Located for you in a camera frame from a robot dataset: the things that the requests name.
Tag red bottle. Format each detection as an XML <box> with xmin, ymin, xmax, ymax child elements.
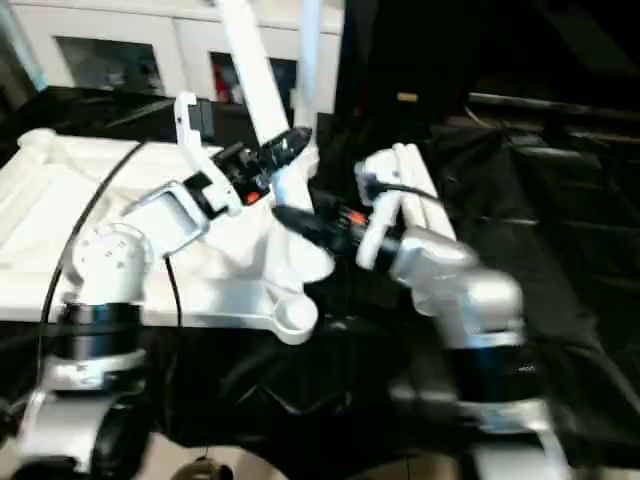
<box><xmin>213</xmin><ymin>62</ymin><xmax>236</xmax><ymax>104</ymax></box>

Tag large black case yellow label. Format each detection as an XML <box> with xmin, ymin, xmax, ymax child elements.
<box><xmin>337</xmin><ymin>0</ymin><xmax>471</xmax><ymax>131</ymax></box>

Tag white cabinet with glass doors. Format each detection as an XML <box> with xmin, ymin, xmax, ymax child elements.
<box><xmin>9</xmin><ymin>0</ymin><xmax>346</xmax><ymax>116</ymax></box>

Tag black mat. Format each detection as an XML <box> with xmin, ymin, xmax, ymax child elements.
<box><xmin>0</xmin><ymin>84</ymin><xmax>640</xmax><ymax>471</ymax></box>

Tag grey metal bar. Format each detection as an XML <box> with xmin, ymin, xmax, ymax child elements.
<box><xmin>467</xmin><ymin>91</ymin><xmax>640</xmax><ymax>119</ymax></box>

